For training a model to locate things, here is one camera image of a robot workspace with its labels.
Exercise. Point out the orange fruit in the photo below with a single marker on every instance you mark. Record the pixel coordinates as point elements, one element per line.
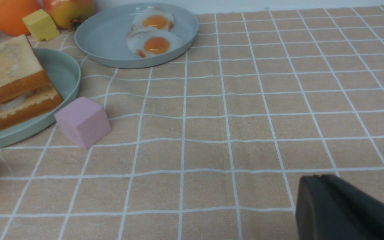
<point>11,14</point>

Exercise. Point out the pink cube block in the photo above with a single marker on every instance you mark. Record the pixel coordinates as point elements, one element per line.
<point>83,122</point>

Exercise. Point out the fried egg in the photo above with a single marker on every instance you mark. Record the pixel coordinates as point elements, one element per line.
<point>155,17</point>
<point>150,42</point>
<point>17,101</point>

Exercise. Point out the beige checkered tablecloth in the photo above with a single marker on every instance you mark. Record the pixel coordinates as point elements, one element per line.
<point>212,145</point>

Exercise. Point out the grey blue right plate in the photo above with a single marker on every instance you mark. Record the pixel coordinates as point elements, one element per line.
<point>103,37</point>

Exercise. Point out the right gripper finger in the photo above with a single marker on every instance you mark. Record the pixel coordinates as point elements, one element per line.
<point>330,208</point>

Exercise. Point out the toast slice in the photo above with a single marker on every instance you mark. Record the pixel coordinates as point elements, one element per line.
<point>20,69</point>
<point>42,101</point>

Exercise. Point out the yellow cube block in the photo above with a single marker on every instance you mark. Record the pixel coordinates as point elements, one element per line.
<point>41,25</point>

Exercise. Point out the red yellow apple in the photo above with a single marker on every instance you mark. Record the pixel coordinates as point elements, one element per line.
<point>69,14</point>

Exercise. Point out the teal centre plate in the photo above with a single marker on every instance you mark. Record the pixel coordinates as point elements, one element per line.
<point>65,73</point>

